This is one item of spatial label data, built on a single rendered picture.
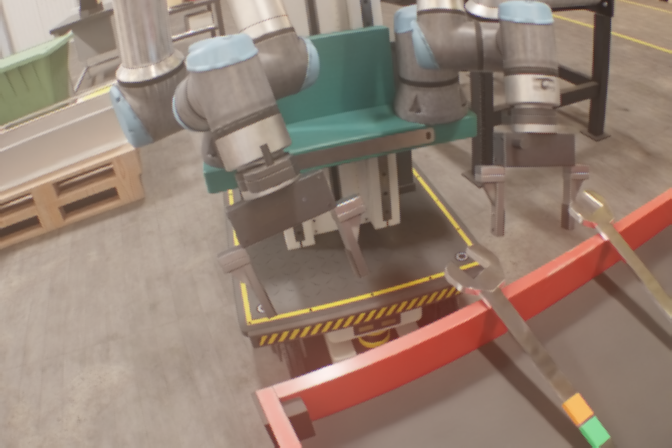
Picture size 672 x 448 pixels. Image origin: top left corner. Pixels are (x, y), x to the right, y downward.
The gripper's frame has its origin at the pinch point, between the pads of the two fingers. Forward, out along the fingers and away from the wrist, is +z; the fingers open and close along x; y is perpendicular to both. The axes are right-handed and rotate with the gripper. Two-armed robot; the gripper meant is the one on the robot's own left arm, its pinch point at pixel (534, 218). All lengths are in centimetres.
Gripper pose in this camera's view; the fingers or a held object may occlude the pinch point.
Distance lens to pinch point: 77.0
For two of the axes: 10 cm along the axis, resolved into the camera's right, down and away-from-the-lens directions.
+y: 0.7, 1.3, -9.9
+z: 0.3, 9.9, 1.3
